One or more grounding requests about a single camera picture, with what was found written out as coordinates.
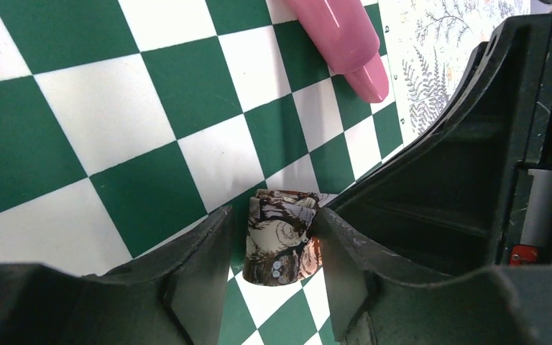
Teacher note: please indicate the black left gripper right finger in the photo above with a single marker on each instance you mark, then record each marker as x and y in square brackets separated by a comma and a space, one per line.
[376, 296]

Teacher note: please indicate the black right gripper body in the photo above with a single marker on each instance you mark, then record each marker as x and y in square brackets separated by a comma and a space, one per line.
[521, 60]

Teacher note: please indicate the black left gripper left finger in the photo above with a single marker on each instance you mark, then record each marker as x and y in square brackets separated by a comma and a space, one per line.
[172, 295]

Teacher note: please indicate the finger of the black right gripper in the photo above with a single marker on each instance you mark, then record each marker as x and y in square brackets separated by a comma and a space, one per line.
[434, 202]

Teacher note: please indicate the brown floral patterned tie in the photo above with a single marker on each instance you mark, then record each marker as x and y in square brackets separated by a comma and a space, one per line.
[280, 245]

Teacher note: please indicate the green white chessboard mat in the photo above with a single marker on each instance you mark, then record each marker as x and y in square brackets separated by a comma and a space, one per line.
[123, 124]

